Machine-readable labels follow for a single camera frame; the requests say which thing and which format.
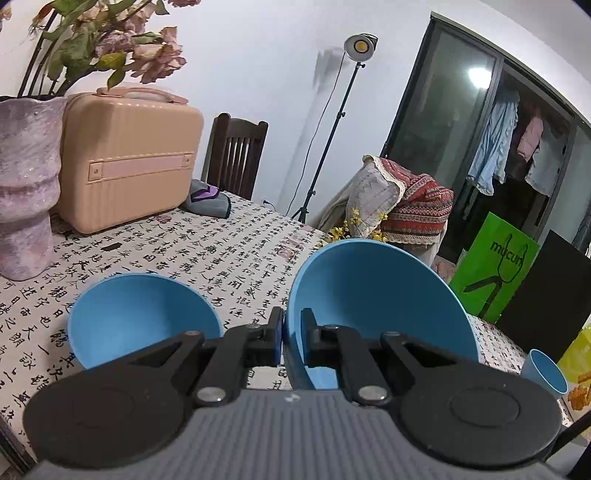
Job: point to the calligraphy print tablecloth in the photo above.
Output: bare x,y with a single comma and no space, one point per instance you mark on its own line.
184,258

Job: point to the dark wooden chair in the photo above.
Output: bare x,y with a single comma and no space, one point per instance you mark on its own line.
235,157

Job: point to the yellow-green snack box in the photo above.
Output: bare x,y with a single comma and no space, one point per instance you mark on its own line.
577,360

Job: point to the studio lamp on stand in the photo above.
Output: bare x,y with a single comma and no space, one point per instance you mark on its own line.
359,45

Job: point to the beige upholstered chair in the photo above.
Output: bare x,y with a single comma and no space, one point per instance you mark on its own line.
337,212

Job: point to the blue bowl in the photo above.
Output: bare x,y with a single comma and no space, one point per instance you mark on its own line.
138,314
547,374
383,295

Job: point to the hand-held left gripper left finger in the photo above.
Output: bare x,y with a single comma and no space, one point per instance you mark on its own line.
276,339

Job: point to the black paper bag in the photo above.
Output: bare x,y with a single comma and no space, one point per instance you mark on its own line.
545,295

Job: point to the hanging pink garment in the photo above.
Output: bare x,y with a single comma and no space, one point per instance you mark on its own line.
530,138

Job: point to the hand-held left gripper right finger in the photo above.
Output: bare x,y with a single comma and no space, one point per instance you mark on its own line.
307,341

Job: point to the mottled purple vase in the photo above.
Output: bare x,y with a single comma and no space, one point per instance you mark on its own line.
23,184

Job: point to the hanging white garment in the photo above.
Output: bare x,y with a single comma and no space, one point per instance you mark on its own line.
547,170

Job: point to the dried pink flowers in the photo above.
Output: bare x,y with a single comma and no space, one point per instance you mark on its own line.
152,53

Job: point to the pink hard-shell suitcase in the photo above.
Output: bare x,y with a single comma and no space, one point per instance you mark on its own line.
129,152

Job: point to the hanging light blue shirt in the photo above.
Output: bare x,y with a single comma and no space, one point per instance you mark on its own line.
494,147

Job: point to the green paper bag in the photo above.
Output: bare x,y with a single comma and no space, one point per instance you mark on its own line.
471,263

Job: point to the yellow flower branch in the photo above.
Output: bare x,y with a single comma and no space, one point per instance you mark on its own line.
339,230

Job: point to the red patterned blanket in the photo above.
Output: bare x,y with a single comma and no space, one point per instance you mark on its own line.
415,207

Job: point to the dark framed glass door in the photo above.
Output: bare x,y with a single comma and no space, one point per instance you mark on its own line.
438,115

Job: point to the grey purple pouch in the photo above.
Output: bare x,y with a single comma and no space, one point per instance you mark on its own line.
207,198

